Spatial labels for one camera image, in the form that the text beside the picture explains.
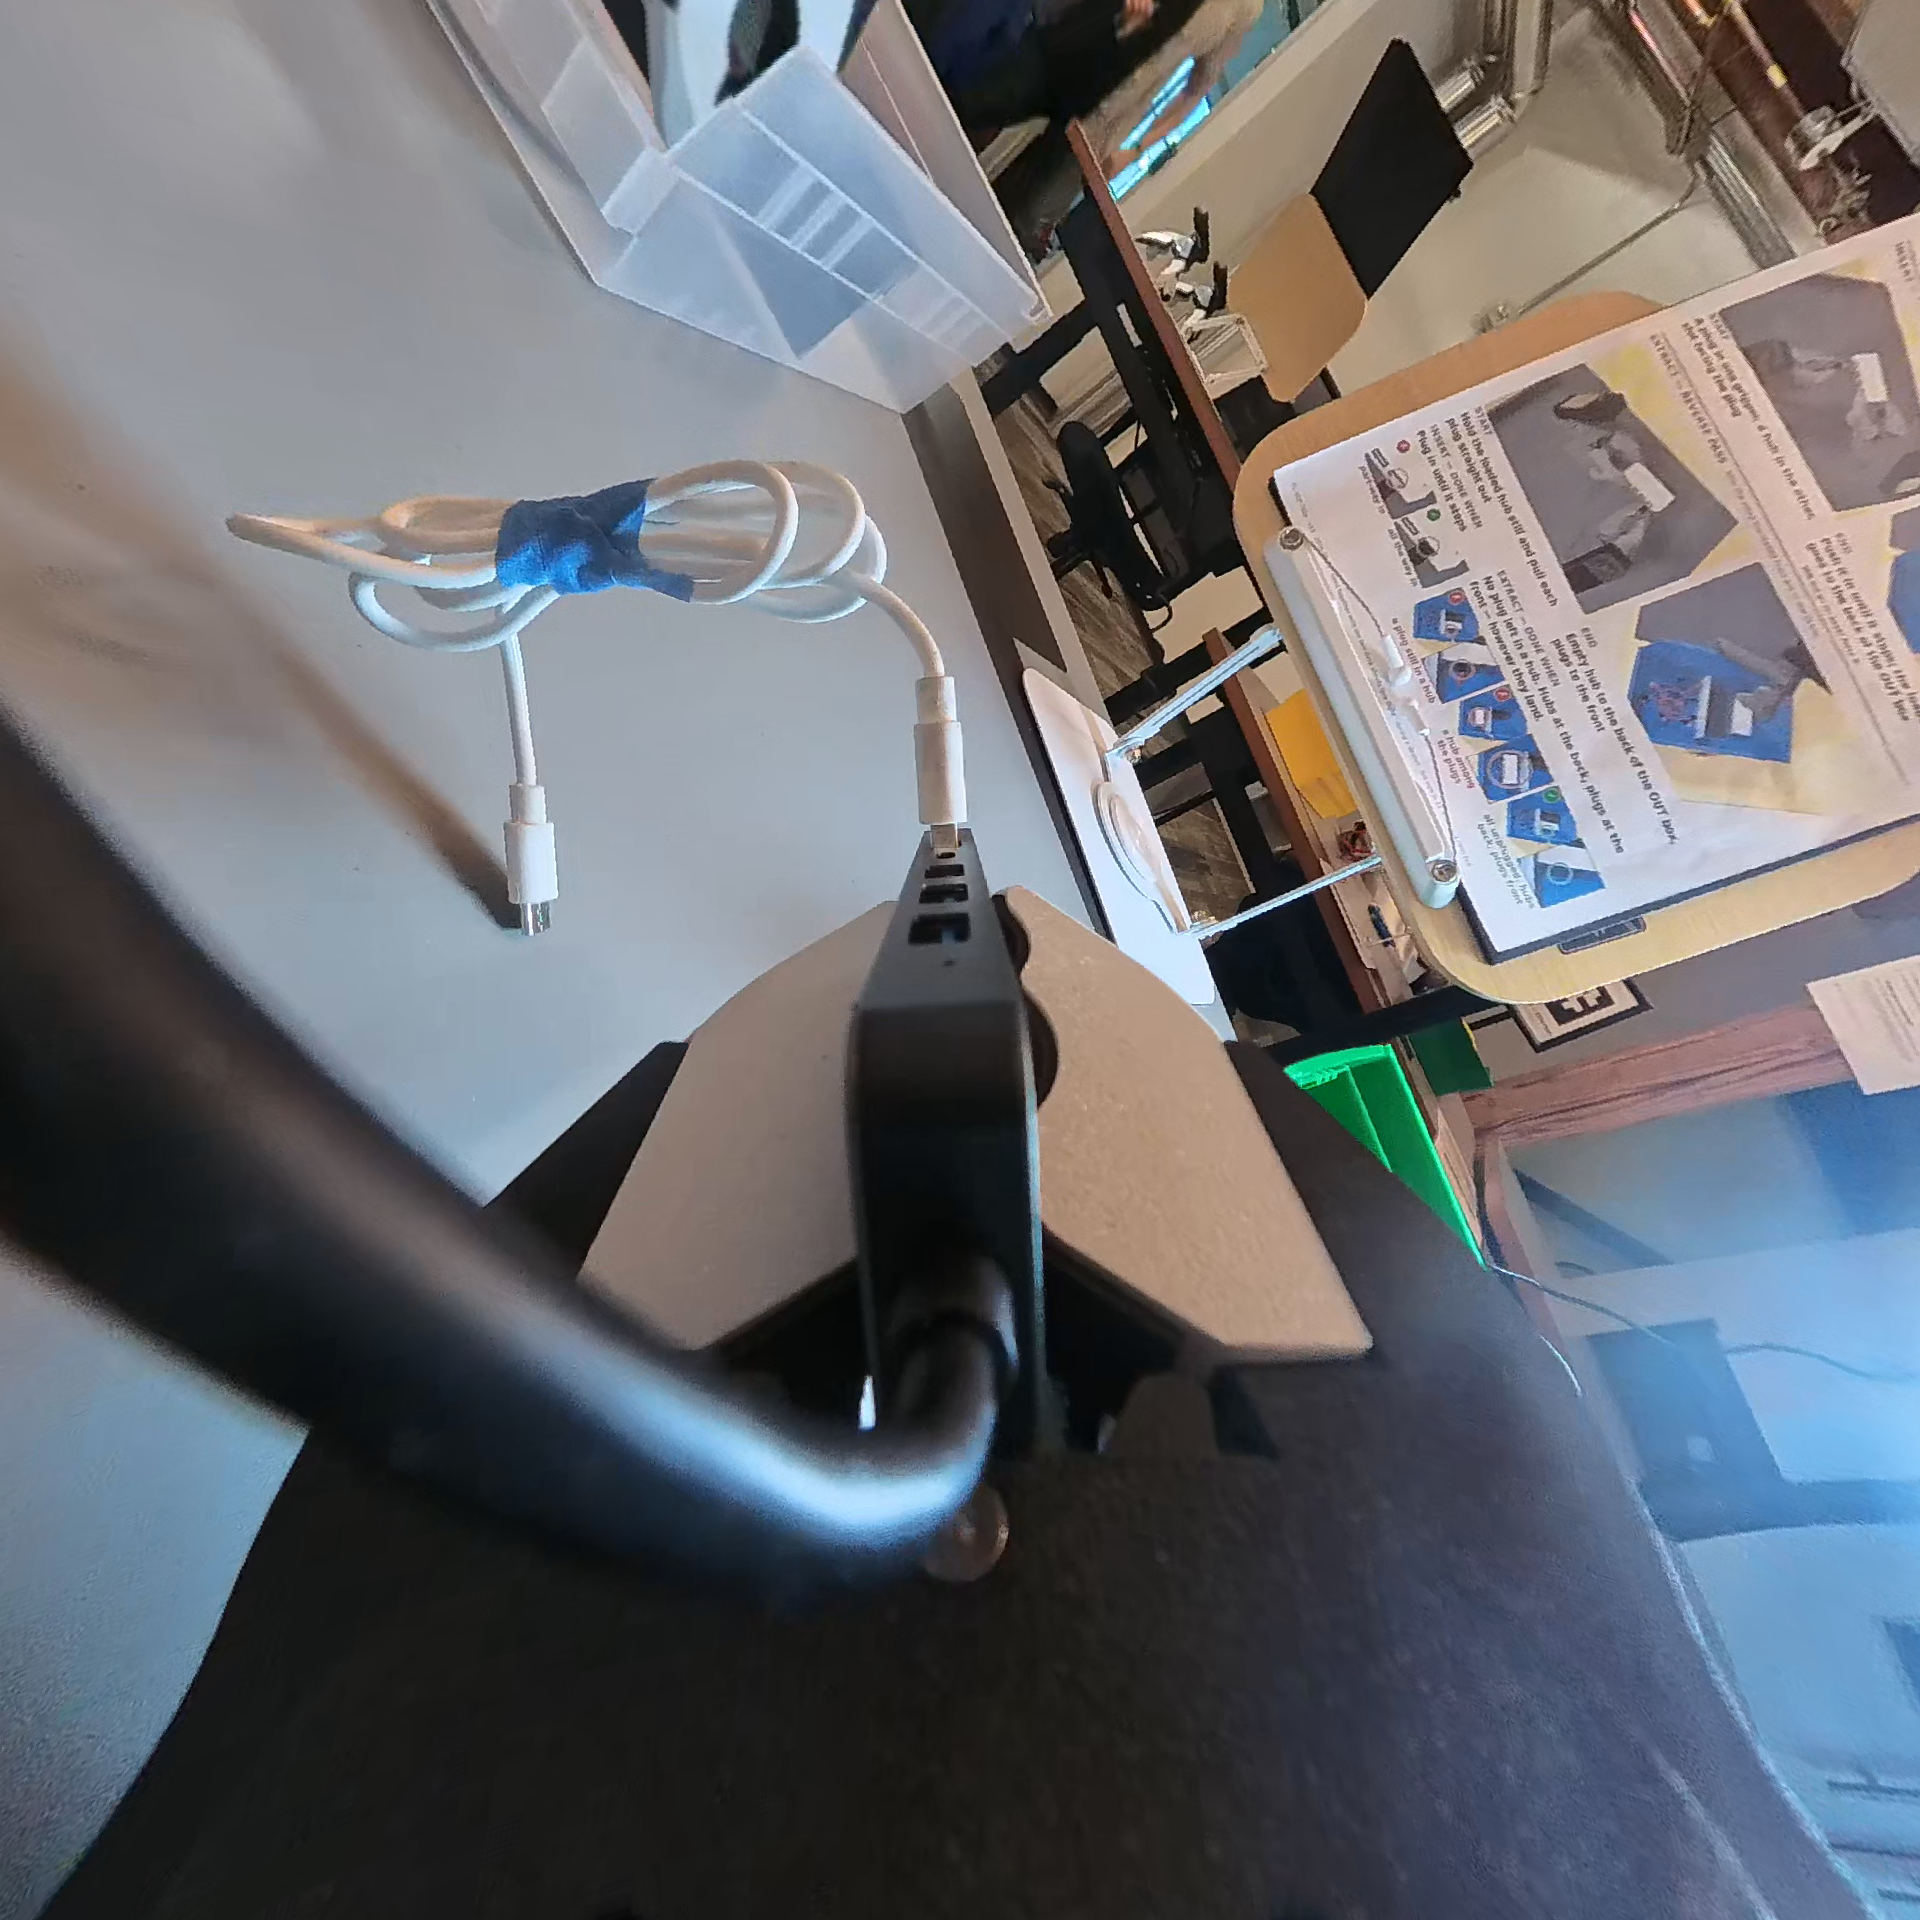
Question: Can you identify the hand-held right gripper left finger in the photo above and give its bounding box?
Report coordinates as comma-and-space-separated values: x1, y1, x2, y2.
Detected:
577, 895, 904, 1354

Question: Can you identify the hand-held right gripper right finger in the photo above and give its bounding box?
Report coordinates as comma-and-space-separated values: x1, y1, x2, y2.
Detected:
992, 885, 1371, 1374

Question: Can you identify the black usb hub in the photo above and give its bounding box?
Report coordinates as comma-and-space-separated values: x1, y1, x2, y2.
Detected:
849, 825, 1048, 1463

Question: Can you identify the thick black hub cable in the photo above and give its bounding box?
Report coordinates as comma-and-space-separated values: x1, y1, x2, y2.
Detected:
0, 703, 1004, 1597

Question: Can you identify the white usb cable blue tape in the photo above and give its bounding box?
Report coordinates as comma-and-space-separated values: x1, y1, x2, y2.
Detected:
225, 459, 961, 938

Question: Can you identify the clear plastic storage bin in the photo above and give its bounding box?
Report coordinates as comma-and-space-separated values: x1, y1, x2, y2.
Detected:
426, 0, 1051, 413

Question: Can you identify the green plastic bin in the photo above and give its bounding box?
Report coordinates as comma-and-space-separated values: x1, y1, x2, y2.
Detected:
1282, 1041, 1485, 1245

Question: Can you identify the white document stand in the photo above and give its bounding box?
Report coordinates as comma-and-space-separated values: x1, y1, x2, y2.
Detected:
1018, 628, 1389, 1011

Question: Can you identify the yellow paper note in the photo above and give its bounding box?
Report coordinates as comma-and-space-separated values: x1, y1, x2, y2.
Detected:
1263, 694, 1352, 818

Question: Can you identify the black box device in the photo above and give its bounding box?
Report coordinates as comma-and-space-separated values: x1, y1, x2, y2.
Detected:
1589, 1319, 1788, 1538

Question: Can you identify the black office chair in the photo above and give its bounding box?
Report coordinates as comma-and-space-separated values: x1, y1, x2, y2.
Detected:
1050, 419, 1187, 610

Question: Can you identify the white paper sheet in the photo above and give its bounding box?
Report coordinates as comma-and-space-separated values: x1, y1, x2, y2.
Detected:
1808, 960, 1920, 1097

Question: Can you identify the printed instruction sheet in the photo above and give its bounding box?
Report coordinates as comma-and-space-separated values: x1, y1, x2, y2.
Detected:
1272, 208, 1920, 962

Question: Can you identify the instruction sheet on clipboard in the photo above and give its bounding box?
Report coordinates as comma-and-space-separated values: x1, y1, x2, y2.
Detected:
1233, 293, 1920, 1004

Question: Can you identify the brown top desk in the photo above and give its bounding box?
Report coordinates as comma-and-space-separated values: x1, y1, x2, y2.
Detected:
974, 122, 1352, 631

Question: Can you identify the wood and black chair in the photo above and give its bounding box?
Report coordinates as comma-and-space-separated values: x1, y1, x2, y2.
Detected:
1222, 36, 1474, 402

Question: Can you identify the wooden frame table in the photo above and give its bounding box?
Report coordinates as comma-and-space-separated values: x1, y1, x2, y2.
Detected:
1462, 1004, 1863, 1291

